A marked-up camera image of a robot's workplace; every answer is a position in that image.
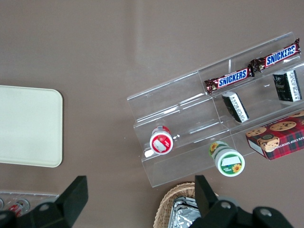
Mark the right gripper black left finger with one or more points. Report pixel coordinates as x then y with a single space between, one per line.
71 202

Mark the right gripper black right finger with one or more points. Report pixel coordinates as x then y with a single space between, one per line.
206 197

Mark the silver foil tray stack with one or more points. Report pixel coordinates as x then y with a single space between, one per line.
183 216

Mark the light oval wicker basket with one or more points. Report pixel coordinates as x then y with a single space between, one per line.
164 209

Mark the beige plastic tray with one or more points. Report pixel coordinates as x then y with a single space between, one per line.
28 126

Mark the clear acrylic bottle rack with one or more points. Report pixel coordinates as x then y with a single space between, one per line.
47 196

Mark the green lid yogurt cup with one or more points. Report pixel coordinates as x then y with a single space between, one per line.
229 161

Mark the red cola bottle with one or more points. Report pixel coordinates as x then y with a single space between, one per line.
20 207

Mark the red lid yogurt cup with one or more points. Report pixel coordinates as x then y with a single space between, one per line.
161 142

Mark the clear acrylic stepped stand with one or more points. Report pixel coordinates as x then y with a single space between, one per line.
190 114

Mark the red plaid cookie box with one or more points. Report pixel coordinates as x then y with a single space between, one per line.
280 137

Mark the small black white box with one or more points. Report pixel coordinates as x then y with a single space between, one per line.
235 107
287 85

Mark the brown Snickers bar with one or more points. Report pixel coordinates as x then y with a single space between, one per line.
230 79
278 57

